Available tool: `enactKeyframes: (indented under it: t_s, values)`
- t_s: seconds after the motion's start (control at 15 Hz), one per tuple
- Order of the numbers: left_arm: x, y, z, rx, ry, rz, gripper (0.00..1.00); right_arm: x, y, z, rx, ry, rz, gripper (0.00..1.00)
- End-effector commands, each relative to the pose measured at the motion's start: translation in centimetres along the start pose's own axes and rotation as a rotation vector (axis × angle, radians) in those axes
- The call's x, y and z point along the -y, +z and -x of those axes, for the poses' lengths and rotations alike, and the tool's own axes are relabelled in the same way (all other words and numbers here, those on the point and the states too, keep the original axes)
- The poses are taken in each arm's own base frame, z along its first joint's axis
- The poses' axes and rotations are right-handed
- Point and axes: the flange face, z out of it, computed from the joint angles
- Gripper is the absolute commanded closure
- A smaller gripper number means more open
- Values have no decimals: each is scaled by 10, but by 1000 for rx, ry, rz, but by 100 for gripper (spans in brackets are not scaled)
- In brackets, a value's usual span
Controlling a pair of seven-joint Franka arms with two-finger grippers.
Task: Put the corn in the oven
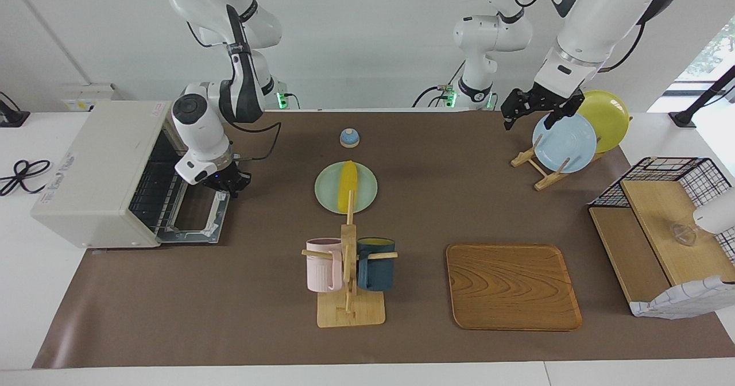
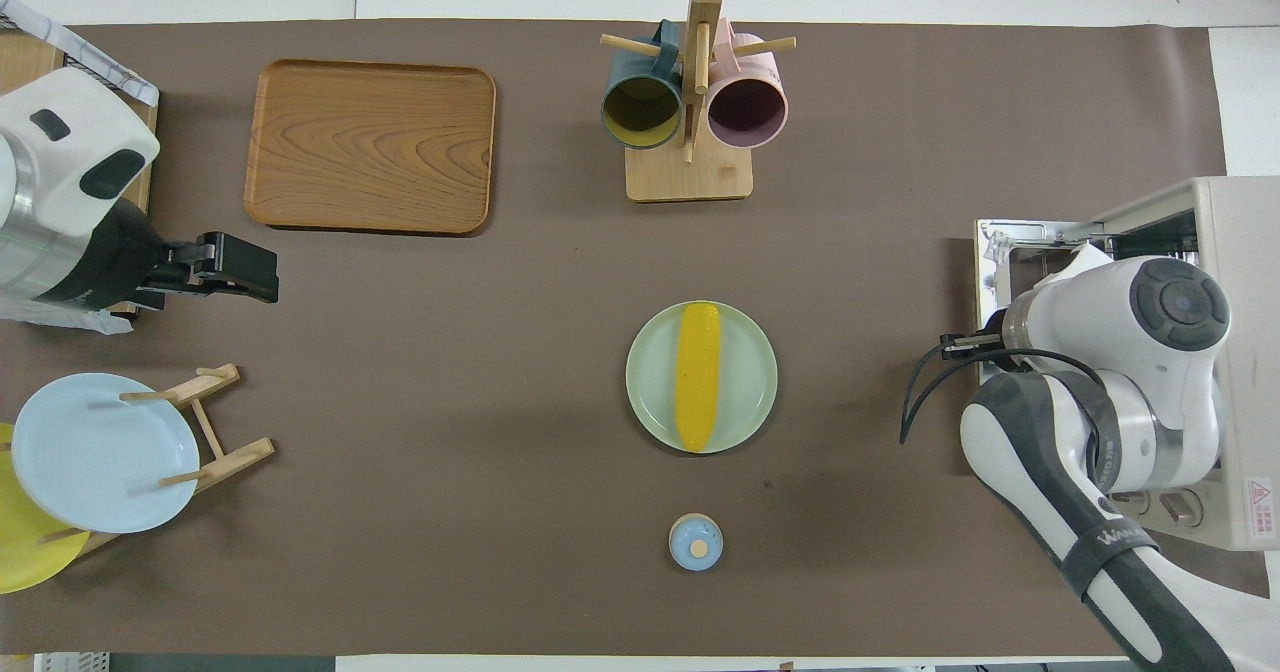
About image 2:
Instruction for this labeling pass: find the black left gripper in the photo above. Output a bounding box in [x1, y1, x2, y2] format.
[140, 232, 279, 304]

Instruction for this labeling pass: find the pale green plate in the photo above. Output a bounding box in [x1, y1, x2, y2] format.
[626, 300, 779, 454]

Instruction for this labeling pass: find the yellow corn cob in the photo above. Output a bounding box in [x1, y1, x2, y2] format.
[675, 302, 723, 454]

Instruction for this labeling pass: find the beige toaster oven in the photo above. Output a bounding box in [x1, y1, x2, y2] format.
[975, 176, 1280, 553]

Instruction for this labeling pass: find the brown wooden tray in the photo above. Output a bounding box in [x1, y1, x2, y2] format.
[244, 58, 498, 237]

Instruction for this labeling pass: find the wooden plate rack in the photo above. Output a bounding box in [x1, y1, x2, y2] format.
[40, 363, 276, 558]

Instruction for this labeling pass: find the light blue plate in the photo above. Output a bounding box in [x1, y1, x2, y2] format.
[11, 373, 201, 534]

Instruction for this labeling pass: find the yellow plate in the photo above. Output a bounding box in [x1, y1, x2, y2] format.
[0, 422, 91, 595]

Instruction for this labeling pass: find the dark blue mug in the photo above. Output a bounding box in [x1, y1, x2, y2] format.
[600, 20, 685, 151]

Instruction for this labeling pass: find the wooden mug tree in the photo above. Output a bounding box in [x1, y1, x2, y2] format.
[600, 0, 798, 203]

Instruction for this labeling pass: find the small blue jar cork lid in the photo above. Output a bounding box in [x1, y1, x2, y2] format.
[668, 513, 725, 572]

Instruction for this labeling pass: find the pink mug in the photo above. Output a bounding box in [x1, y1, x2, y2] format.
[706, 18, 790, 149]

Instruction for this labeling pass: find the brown table mat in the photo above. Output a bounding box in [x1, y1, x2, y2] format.
[0, 18, 1276, 658]

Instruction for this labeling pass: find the red warning sticker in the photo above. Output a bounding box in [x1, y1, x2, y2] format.
[1245, 479, 1276, 540]

